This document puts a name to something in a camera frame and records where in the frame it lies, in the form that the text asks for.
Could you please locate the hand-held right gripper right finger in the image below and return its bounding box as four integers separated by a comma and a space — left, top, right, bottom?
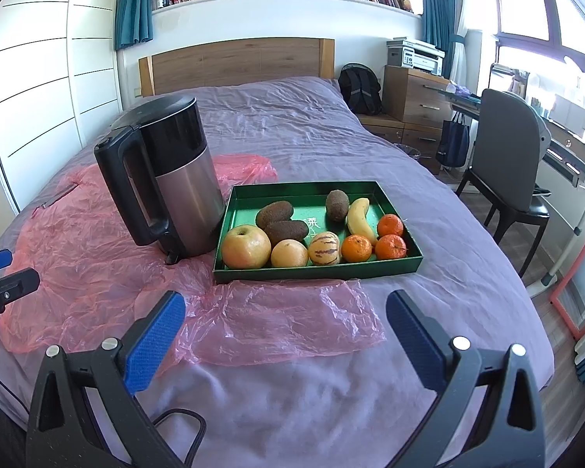
386, 289, 547, 468

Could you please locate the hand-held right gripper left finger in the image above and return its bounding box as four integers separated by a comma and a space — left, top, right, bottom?
24, 291, 187, 468

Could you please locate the small tangerine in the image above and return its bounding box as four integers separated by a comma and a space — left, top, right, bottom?
377, 213, 404, 238
374, 234, 408, 261
341, 234, 373, 262

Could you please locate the green tray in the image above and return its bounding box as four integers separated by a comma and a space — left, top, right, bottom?
213, 181, 424, 284

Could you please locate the striped pepino melon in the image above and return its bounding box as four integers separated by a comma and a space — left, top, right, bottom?
307, 231, 342, 266

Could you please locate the large yellow-red apple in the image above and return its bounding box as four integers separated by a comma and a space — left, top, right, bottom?
221, 225, 272, 270

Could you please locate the yellow banana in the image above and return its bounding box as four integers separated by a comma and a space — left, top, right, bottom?
346, 197, 379, 247

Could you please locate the pale orange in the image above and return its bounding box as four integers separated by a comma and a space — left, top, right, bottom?
270, 239, 309, 269

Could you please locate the brown kiwi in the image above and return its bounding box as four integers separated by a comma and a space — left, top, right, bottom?
264, 220, 310, 245
255, 201, 294, 230
326, 190, 350, 222

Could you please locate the pink plastic sheet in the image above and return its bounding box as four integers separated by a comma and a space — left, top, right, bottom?
0, 153, 387, 366

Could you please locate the phone in red case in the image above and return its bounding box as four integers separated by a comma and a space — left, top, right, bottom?
39, 183, 79, 209

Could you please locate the red framed board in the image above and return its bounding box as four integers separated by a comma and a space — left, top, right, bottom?
550, 234, 585, 339

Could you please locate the brown electric kettle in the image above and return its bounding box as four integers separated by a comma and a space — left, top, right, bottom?
94, 96, 226, 266

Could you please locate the white wardrobe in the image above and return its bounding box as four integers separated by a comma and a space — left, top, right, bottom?
0, 0, 128, 215

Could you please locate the dark blue tote bag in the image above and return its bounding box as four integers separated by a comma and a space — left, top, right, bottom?
436, 111, 470, 169

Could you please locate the grey office chair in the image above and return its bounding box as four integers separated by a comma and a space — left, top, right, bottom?
454, 89, 551, 264

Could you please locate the desk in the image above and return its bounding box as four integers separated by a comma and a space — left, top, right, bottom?
439, 83, 585, 298

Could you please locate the wooden dresser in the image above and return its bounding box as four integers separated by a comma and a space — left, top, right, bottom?
356, 65, 452, 174

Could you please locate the bed with purple sheet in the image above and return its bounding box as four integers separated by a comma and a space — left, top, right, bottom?
0, 76, 555, 468

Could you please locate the black backpack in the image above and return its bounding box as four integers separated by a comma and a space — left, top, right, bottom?
338, 62, 383, 116

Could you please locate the white printer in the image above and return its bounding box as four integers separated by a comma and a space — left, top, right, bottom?
386, 37, 446, 75

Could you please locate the teal curtain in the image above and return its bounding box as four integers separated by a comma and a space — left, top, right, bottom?
419, 0, 469, 79
114, 0, 154, 50

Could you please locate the wooden headboard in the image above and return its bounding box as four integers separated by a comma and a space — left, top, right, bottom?
138, 38, 335, 97

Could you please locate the black cable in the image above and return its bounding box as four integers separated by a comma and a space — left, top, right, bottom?
151, 408, 206, 454

